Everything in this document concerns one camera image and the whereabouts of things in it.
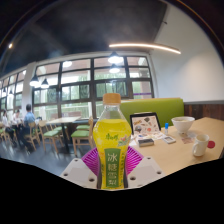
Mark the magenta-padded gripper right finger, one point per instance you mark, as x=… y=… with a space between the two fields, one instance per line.
x=148 y=170

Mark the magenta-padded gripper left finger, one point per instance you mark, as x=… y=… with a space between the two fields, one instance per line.
x=78 y=171

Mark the yellow drink bottle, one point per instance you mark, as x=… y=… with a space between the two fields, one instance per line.
x=111 y=140

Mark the small black box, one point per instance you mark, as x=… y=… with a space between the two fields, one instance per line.
x=145 y=142

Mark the colourful printed paper sheet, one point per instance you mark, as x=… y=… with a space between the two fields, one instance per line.
x=155 y=135

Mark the small white device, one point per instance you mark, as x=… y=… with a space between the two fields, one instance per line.
x=169 y=139

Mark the group of wooden chairs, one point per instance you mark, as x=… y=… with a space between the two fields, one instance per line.
x=80 y=134

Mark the small blue-capped bottle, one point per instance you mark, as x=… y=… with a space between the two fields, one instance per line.
x=166 y=129

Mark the wooden dining table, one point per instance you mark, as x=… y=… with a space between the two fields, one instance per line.
x=63 y=119

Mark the white bowl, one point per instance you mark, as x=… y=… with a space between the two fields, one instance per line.
x=182 y=124

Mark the white mug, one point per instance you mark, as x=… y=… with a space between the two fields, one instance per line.
x=200 y=145

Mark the green upholstered bench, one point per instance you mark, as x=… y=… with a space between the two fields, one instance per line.
x=156 y=110

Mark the flat round red coaster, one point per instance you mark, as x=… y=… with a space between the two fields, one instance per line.
x=211 y=144

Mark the person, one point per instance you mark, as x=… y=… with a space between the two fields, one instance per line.
x=29 y=118
x=16 y=118

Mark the group of pendant lamps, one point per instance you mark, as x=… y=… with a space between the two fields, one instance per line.
x=115 y=59

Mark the long linear ceiling light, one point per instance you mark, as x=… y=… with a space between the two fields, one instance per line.
x=146 y=45

